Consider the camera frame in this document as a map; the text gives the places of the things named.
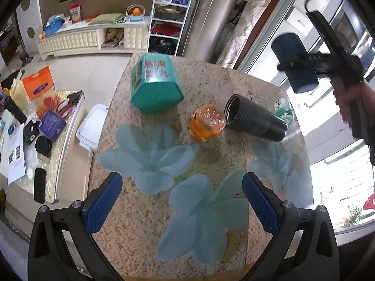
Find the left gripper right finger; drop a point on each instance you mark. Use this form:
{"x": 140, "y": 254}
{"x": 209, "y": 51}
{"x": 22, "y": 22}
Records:
{"x": 277, "y": 219}

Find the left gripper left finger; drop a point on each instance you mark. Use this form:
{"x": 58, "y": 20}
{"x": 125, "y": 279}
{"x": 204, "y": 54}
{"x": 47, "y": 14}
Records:
{"x": 88, "y": 218}

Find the blue cup yellow inside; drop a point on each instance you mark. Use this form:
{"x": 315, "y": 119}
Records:
{"x": 290, "y": 51}

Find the person's right hand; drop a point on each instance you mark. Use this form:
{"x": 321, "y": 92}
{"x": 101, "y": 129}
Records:
{"x": 345, "y": 97}

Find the black glasses case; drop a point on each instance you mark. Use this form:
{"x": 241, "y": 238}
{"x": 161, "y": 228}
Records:
{"x": 39, "y": 185}

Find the clear green glass jar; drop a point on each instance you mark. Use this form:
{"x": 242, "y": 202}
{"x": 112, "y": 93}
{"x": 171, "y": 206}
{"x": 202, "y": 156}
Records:
{"x": 283, "y": 109}

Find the white plastic container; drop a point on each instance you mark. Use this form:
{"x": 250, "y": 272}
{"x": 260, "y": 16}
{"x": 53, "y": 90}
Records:
{"x": 90, "y": 129}

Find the purple box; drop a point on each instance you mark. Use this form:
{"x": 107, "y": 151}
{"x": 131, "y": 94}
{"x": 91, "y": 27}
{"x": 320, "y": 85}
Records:
{"x": 51, "y": 125}

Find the black carbon pattern tumbler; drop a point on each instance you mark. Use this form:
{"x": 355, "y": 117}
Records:
{"x": 244, "y": 115}

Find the patterned beige curtain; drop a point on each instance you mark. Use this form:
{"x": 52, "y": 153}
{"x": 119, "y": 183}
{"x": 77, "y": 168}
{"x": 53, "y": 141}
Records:
{"x": 248, "y": 19}

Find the orange plastic jar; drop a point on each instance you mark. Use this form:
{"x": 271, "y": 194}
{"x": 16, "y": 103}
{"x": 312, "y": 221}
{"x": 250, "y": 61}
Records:
{"x": 207, "y": 122}

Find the orange shopping bag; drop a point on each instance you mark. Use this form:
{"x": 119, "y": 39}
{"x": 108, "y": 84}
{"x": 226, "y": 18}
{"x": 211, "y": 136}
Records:
{"x": 39, "y": 83}

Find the silver standing air conditioner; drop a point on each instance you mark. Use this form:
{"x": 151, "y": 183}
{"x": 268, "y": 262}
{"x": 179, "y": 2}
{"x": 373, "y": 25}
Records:
{"x": 208, "y": 22}

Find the teal hexagonal tin box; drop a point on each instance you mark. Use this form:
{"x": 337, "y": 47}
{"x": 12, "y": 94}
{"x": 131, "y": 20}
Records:
{"x": 155, "y": 85}

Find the white metal shelf rack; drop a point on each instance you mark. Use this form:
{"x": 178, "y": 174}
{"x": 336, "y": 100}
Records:
{"x": 167, "y": 21}

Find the white tv cabinet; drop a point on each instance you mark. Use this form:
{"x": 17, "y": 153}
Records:
{"x": 84, "y": 39}

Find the green cushion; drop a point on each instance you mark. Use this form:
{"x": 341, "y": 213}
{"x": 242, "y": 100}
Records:
{"x": 108, "y": 18}

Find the red snack bag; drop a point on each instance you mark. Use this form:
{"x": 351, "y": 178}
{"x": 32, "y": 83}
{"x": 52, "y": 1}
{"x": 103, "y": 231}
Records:
{"x": 75, "y": 11}

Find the fruit basket with oranges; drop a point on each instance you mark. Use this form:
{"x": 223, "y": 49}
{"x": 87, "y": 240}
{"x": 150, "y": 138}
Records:
{"x": 135, "y": 12}

